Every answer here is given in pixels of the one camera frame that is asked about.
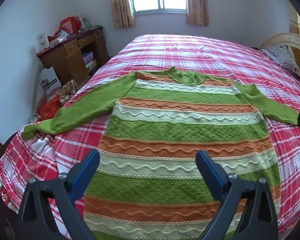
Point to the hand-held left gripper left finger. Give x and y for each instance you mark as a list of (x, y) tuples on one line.
[(93, 158)]

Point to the red plaid blanket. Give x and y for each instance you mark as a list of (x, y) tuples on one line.
[(165, 52)]

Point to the stack of boxes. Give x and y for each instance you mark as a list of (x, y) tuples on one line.
[(90, 60)]

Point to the beige curtain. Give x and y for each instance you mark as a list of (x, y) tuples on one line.
[(197, 2), (121, 3)]

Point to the white card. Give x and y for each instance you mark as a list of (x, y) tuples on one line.
[(43, 42)]

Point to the green orange striped knit sweater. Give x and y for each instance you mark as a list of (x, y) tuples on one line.
[(165, 130)]

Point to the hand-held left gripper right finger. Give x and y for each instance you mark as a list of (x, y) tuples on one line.
[(202, 160)]

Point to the red plastic bag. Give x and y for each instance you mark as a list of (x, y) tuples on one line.
[(48, 108)]

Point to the yellow wooden cabinet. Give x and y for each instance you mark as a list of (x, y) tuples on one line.
[(298, 26)]

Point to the red gift bag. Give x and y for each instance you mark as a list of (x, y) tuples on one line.
[(69, 25)]

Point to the patterned gold bag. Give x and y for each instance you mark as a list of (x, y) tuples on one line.
[(68, 91)]

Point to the wooden headboard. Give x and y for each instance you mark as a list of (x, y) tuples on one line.
[(287, 41)]

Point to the brown wooden desk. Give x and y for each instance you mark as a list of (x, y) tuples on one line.
[(67, 57)]

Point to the white paper bag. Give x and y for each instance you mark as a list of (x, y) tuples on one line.
[(48, 80)]

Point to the striped pillow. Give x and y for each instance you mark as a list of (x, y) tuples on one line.
[(283, 55)]

